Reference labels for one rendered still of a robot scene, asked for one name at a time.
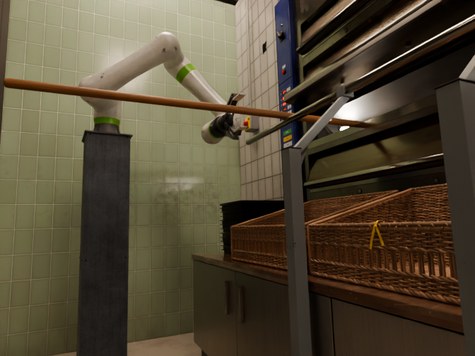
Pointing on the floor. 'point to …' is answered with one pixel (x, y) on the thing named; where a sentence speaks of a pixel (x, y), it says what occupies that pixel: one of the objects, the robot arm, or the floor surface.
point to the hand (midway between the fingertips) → (242, 111)
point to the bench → (389, 309)
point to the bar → (299, 247)
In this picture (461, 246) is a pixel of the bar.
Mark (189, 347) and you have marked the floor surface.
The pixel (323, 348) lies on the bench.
